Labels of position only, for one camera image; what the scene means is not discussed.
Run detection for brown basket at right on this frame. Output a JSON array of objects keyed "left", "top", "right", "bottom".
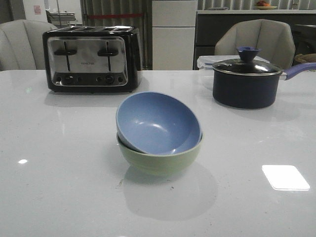
[{"left": 294, "top": 53, "right": 316, "bottom": 73}]

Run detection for dark blue saucepan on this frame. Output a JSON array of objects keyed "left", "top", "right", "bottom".
[{"left": 213, "top": 63, "right": 316, "bottom": 109}]

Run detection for fruit plate on counter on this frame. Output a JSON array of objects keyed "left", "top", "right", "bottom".
[{"left": 255, "top": 0, "right": 277, "bottom": 10}]

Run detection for black and chrome toaster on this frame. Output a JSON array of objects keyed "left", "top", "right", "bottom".
[{"left": 42, "top": 26, "right": 143, "bottom": 92}]

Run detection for dark counter cabinet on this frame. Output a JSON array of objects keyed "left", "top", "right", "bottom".
[{"left": 193, "top": 9, "right": 316, "bottom": 70}]

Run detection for beige chair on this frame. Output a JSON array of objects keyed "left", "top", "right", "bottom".
[
  {"left": 214, "top": 19, "right": 295, "bottom": 69},
  {"left": 0, "top": 20, "right": 57, "bottom": 71}
]

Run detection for glass pot lid blue knob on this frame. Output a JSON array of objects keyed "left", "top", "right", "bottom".
[{"left": 212, "top": 46, "right": 282, "bottom": 76}]

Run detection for green bowl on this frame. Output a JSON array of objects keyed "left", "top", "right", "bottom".
[{"left": 117, "top": 136, "right": 203, "bottom": 176}]

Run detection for right beige chair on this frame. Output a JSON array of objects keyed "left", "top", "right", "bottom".
[{"left": 214, "top": 19, "right": 295, "bottom": 69}]

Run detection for white refrigerator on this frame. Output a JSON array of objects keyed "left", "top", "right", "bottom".
[{"left": 152, "top": 0, "right": 198, "bottom": 70}]

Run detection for blue bowl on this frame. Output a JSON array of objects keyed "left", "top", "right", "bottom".
[{"left": 116, "top": 91, "right": 202, "bottom": 155}]

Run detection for left beige chair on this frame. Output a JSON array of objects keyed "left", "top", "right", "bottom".
[{"left": 0, "top": 20, "right": 57, "bottom": 71}]

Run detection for clear plastic food container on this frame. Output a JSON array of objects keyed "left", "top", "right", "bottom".
[{"left": 197, "top": 55, "right": 268, "bottom": 71}]

